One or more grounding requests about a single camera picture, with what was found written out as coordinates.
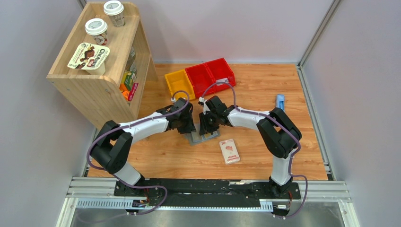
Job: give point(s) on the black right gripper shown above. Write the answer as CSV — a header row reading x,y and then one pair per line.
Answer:
x,y
204,128

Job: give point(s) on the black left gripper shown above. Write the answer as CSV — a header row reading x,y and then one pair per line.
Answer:
x,y
191,126

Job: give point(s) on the grey leather card holder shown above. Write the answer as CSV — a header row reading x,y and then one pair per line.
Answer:
x,y
205,137

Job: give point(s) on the grey credit card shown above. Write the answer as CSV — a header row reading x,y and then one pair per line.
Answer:
x,y
222,81

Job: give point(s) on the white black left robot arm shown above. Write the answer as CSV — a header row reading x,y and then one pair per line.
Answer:
x,y
111,147

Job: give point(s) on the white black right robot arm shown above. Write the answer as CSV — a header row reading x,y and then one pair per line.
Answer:
x,y
278,132

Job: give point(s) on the white sponge packet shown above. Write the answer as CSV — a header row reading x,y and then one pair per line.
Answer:
x,y
229,151

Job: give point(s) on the yellow plastic bin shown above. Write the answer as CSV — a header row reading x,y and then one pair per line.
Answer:
x,y
179,80

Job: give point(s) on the red plastic bin middle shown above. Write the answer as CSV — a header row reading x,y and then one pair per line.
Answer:
x,y
200,77

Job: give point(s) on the pink box on shelf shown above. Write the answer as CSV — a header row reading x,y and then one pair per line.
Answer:
x,y
132,92

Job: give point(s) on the orange box on shelf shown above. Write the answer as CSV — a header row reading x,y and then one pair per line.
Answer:
x,y
125,91

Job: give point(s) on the green box on shelf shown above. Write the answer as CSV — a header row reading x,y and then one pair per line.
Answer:
x,y
128,80

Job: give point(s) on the blue toothbrush package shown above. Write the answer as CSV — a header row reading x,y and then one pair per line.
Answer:
x,y
280,101

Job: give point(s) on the clear jar on shelf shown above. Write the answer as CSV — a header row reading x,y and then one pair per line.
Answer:
x,y
131,65

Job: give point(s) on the wooden shelf unit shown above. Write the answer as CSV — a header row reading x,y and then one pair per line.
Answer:
x,y
98,97

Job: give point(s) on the Chobani yogurt cup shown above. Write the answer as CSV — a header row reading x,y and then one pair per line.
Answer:
x,y
89,57

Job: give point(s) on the white lidded cup front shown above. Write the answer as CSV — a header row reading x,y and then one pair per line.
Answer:
x,y
97,28

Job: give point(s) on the white lidded cup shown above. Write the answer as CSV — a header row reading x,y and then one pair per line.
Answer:
x,y
97,28
114,10

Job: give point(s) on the white lidded cup back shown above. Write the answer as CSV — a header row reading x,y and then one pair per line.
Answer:
x,y
114,10

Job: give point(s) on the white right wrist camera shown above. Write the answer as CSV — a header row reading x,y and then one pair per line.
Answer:
x,y
202,101

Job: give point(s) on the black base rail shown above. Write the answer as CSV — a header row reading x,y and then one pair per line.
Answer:
x,y
205,191

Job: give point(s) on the grey slotted cable duct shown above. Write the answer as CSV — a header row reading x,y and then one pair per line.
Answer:
x,y
132,204

